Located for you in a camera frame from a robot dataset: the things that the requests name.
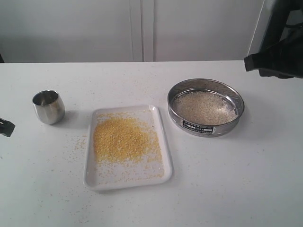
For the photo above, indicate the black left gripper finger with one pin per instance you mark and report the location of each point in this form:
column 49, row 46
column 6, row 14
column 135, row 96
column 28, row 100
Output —
column 6, row 127

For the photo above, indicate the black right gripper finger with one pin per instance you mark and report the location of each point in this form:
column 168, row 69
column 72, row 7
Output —
column 283, row 60

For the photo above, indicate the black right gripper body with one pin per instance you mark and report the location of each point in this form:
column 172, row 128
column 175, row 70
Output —
column 294, row 24

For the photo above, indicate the stainless steel cup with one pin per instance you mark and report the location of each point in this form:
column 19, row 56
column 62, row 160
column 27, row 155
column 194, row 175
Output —
column 48, row 106

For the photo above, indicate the pile of tan sand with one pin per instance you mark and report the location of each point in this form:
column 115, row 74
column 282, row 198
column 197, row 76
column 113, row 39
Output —
column 204, row 108

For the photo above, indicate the round steel sieve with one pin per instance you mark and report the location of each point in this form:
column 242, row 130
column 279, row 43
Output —
column 226, row 92

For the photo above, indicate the white cabinet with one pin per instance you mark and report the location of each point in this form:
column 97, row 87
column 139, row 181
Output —
column 131, row 30

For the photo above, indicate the yellow millet pile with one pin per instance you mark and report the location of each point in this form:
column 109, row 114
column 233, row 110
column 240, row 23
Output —
column 126, row 149

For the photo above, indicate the white plastic tray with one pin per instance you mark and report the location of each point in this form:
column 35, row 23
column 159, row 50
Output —
column 147, row 113

